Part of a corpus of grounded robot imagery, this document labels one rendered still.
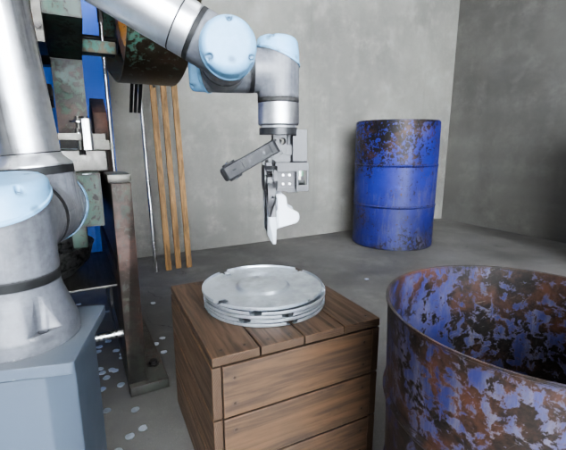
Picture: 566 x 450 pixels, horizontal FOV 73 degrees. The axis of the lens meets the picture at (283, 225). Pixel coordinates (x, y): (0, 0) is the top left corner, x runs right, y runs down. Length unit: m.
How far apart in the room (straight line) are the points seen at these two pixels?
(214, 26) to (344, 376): 0.70
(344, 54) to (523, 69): 1.41
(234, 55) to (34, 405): 0.52
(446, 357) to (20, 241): 0.55
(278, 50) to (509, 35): 3.27
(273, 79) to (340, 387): 0.64
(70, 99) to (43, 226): 1.01
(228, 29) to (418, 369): 0.51
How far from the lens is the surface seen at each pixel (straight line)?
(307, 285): 0.95
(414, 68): 3.74
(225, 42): 0.55
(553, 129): 3.56
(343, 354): 0.87
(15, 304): 0.61
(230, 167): 0.70
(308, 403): 0.88
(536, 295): 0.91
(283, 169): 0.70
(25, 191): 0.59
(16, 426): 0.66
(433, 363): 0.56
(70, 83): 1.58
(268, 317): 0.81
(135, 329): 1.22
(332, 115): 3.14
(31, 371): 0.60
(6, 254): 0.59
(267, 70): 0.70
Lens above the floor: 0.72
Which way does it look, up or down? 12 degrees down
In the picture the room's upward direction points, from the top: straight up
